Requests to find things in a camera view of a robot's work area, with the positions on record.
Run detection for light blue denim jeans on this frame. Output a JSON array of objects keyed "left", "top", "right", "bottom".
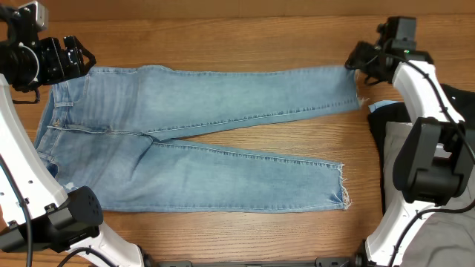
[{"left": 34, "top": 65, "right": 359, "bottom": 214}]

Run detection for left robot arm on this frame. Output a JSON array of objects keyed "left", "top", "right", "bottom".
[{"left": 1, "top": 36, "right": 147, "bottom": 266}]

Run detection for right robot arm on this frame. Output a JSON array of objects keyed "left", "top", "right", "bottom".
[{"left": 343, "top": 16, "right": 474, "bottom": 266}]

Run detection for black garment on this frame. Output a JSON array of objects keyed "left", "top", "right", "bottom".
[{"left": 368, "top": 102, "right": 473, "bottom": 209}]

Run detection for grey shirt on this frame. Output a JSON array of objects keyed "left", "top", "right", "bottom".
[{"left": 380, "top": 122, "right": 474, "bottom": 267}]

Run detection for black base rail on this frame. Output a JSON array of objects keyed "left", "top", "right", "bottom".
[{"left": 146, "top": 256, "right": 367, "bottom": 267}]

